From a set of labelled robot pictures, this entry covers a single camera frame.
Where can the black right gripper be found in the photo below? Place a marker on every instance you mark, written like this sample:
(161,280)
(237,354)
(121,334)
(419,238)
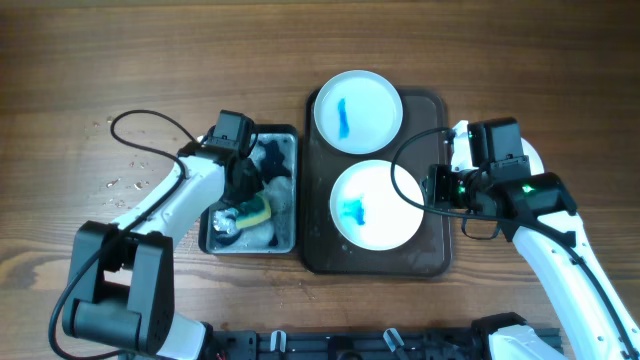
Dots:
(439,186)

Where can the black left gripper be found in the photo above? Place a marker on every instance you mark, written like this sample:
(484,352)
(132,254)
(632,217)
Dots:
(252,181)

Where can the green yellow sponge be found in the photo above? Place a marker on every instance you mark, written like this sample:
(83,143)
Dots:
(252,212)

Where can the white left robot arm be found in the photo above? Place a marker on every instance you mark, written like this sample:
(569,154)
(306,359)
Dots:
(120,289)

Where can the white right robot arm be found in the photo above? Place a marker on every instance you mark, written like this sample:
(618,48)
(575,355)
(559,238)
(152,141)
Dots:
(536,213)

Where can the dark brown serving tray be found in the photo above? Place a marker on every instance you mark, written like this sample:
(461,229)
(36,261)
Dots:
(323,249)

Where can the black soapy water tub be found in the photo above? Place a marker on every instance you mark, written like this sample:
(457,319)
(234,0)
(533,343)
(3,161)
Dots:
(276,157)

